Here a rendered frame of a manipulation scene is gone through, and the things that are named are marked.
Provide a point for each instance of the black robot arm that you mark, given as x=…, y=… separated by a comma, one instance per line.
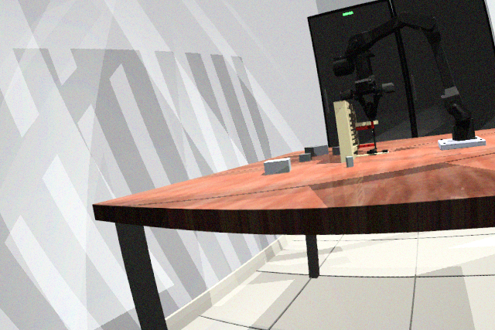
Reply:
x=358, y=53

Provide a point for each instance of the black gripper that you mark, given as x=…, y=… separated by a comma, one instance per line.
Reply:
x=377, y=91

